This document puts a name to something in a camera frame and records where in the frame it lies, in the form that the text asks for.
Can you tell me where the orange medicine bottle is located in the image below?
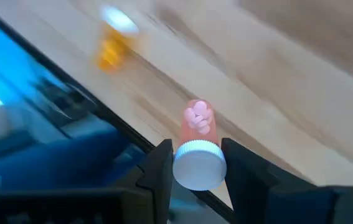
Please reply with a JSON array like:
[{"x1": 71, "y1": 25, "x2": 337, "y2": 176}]
[{"x1": 95, "y1": 4, "x2": 141, "y2": 74}]

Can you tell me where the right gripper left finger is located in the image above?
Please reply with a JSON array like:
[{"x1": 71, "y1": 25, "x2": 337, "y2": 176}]
[{"x1": 136, "y1": 138, "x2": 174, "y2": 224}]

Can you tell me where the red medicine bottle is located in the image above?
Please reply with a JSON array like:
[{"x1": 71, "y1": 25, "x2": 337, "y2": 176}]
[{"x1": 172, "y1": 99, "x2": 228, "y2": 191}]

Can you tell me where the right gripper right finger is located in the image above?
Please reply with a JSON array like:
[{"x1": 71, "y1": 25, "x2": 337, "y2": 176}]
[{"x1": 221, "y1": 138, "x2": 319, "y2": 224}]

